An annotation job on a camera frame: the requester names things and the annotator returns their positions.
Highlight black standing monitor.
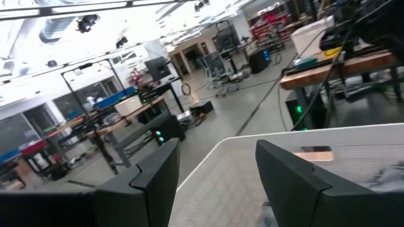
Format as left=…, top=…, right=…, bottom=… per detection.
left=144, top=56, right=174, bottom=82

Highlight long wooden workbench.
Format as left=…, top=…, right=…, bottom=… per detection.
left=85, top=94, right=186, bottom=175

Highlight white box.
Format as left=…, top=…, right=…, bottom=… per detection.
left=290, top=15, right=335, bottom=58

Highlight black floor box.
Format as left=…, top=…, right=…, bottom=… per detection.
left=188, top=100, right=215, bottom=118

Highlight large white perforated basket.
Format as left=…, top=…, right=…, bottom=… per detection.
left=169, top=122, right=404, bottom=227

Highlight black computer tower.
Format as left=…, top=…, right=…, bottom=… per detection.
left=150, top=115, right=186, bottom=146
left=285, top=90, right=328, bottom=132

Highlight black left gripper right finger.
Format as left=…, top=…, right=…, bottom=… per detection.
left=255, top=139, right=404, bottom=227

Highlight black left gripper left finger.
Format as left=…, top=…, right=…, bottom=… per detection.
left=0, top=137, right=181, bottom=227

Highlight cream storage box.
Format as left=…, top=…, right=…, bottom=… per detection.
left=114, top=95, right=143, bottom=117

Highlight grey patterned hospital gown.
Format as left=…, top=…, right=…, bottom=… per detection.
left=365, top=160, right=404, bottom=194

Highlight red parts shelf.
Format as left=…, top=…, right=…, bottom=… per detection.
left=250, top=11, right=293, bottom=49

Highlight grey wheeled cart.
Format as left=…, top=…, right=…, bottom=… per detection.
left=198, top=51, right=244, bottom=98

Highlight black cabinet blue lights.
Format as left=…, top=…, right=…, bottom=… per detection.
left=248, top=49, right=271, bottom=74

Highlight wooden top workbench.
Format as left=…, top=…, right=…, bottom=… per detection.
left=279, top=50, right=404, bottom=130

